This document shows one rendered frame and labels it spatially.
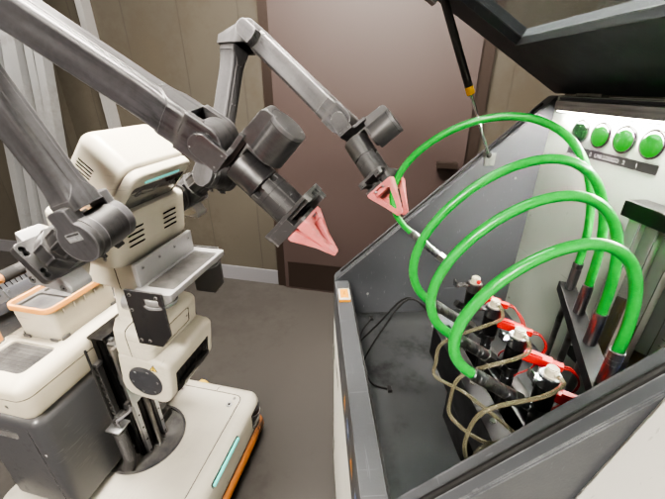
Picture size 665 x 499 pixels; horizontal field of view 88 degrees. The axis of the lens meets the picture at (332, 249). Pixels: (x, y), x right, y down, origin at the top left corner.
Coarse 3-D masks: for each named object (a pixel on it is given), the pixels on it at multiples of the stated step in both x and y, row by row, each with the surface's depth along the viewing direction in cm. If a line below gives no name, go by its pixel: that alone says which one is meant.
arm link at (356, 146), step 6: (360, 132) 76; (366, 132) 76; (354, 138) 76; (360, 138) 76; (366, 138) 76; (372, 138) 75; (348, 144) 77; (354, 144) 76; (360, 144) 75; (366, 144) 76; (372, 144) 77; (348, 150) 78; (354, 150) 76; (360, 150) 75; (366, 150) 75; (354, 156) 76; (354, 162) 78
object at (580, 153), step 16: (512, 112) 61; (448, 128) 65; (464, 128) 64; (560, 128) 59; (432, 144) 67; (576, 144) 59; (400, 176) 72; (592, 192) 61; (592, 208) 62; (400, 224) 76; (592, 224) 63; (576, 256) 67
